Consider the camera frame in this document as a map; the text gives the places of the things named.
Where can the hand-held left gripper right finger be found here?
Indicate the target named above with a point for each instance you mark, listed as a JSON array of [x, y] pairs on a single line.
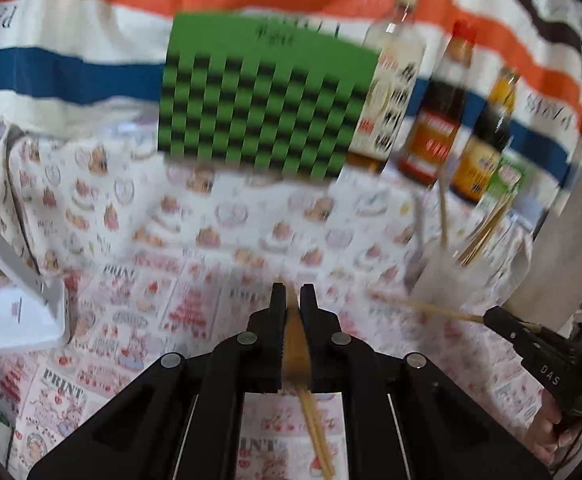
[[307, 310]]

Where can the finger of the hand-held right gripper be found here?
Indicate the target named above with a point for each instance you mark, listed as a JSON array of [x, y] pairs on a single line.
[[546, 360]]

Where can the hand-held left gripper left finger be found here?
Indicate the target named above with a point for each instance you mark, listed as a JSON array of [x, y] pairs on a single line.
[[277, 310]]

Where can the wooden chopstick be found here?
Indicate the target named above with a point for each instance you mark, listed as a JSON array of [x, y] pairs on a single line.
[[293, 340], [486, 232], [321, 440], [493, 235], [421, 306]]

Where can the white utensil cup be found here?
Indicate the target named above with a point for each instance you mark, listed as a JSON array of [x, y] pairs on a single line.
[[451, 280]]

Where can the person's right hand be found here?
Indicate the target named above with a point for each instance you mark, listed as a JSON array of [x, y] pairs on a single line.
[[551, 425]]

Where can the printed tablecloth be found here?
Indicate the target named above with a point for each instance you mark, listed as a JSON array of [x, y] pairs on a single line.
[[196, 260]]

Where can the small green carton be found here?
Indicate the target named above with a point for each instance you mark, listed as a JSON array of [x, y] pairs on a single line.
[[508, 175]]

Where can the yellow-cap dark sauce bottle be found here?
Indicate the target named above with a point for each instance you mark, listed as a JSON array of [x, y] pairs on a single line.
[[481, 160]]

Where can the red-cap sauce bottle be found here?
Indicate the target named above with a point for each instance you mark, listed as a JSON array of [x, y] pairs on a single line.
[[431, 140]]

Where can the green checkered box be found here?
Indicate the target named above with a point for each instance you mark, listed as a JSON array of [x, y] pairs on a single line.
[[266, 95]]

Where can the clear liquor bottle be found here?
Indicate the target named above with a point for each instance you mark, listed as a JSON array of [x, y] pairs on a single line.
[[391, 90]]

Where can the white lamp stand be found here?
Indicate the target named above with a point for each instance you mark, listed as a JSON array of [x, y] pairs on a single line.
[[21, 315]]

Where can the striped blanket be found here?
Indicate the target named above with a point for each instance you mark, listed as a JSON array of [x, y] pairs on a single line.
[[71, 70]]

